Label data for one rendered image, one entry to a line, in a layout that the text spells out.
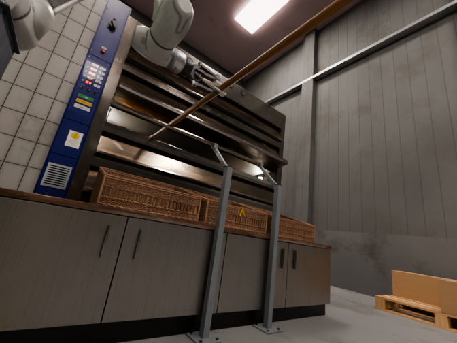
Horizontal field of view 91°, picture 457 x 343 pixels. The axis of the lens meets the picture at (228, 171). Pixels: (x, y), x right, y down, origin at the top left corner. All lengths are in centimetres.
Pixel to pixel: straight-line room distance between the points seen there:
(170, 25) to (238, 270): 132
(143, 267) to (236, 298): 63
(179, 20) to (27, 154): 122
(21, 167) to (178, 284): 111
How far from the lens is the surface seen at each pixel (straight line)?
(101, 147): 177
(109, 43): 209
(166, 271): 130
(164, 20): 91
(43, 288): 120
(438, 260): 406
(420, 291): 358
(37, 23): 119
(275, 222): 168
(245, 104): 257
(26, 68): 193
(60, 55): 200
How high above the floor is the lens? 52
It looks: 16 degrees up
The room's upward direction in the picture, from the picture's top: 8 degrees clockwise
